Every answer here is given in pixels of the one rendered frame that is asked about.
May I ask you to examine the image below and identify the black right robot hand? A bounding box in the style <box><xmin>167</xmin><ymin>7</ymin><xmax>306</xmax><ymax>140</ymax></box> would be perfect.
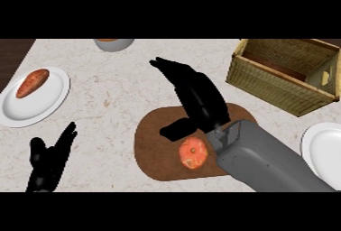
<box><xmin>148</xmin><ymin>56</ymin><xmax>232</xmax><ymax>143</ymax></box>

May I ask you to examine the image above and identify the orange squash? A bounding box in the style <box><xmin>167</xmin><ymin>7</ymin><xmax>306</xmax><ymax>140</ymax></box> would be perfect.
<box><xmin>179</xmin><ymin>136</ymin><xmax>210</xmax><ymax>170</ymax></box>

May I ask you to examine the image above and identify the orange sweet potato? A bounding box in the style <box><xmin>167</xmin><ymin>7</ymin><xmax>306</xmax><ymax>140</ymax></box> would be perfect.
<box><xmin>15</xmin><ymin>68</ymin><xmax>51</xmax><ymax>99</ymax></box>

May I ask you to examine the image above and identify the brown oval cutting board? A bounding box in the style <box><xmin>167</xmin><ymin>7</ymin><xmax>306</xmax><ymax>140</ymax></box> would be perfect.
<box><xmin>134</xmin><ymin>102</ymin><xmax>259</xmax><ymax>182</ymax></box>

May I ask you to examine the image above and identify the wicker basket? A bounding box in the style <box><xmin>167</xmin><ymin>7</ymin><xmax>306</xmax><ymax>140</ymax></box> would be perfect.
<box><xmin>225</xmin><ymin>39</ymin><xmax>341</xmax><ymax>118</ymax></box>

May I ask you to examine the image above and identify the grey bowl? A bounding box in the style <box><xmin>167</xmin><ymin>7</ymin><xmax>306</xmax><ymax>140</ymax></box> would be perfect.
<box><xmin>92</xmin><ymin>39</ymin><xmax>136</xmax><ymax>53</ymax></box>

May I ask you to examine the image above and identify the white oval plate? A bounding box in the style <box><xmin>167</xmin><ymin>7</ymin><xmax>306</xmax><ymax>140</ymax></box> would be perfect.
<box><xmin>0</xmin><ymin>66</ymin><xmax>73</xmax><ymax>129</ymax></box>

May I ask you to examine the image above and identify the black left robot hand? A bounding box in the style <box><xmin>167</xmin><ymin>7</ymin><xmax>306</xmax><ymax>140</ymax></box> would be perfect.
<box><xmin>24</xmin><ymin>121</ymin><xmax>79</xmax><ymax>193</ymax></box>

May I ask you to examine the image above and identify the white round plate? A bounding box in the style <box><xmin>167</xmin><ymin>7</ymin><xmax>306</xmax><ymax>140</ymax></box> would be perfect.
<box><xmin>300</xmin><ymin>122</ymin><xmax>341</xmax><ymax>190</ymax></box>

